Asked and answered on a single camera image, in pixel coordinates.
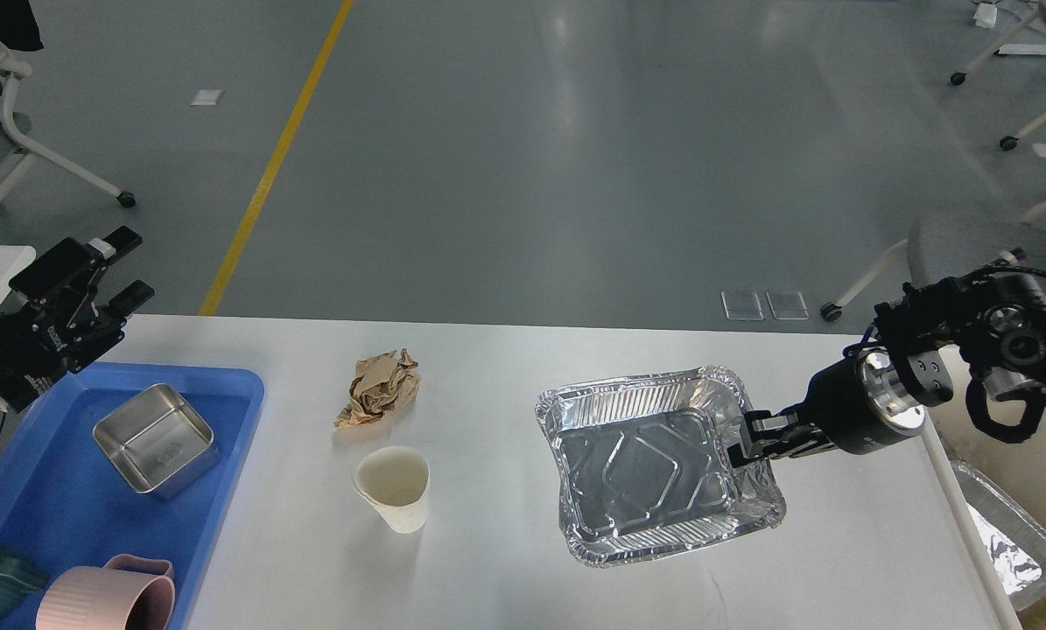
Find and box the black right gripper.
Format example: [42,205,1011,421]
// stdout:
[727,347,926,464]

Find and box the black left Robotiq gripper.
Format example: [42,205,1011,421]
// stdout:
[0,226,155,412]

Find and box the aluminium foil tray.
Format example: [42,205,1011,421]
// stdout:
[535,366,787,569]

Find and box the small stainless steel tray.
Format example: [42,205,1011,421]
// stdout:
[92,383,220,500]

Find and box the brown paper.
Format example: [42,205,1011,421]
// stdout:
[332,348,422,430]

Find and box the pink HOME mug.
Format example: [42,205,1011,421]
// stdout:
[35,554,176,629]

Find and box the white paper cup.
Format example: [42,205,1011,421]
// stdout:
[353,445,431,535]

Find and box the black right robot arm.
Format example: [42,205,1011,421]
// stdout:
[729,248,1046,469]

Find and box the white bin at right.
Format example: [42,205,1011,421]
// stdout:
[920,341,1046,630]

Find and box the grey office chair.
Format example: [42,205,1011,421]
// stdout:
[819,202,1046,322]

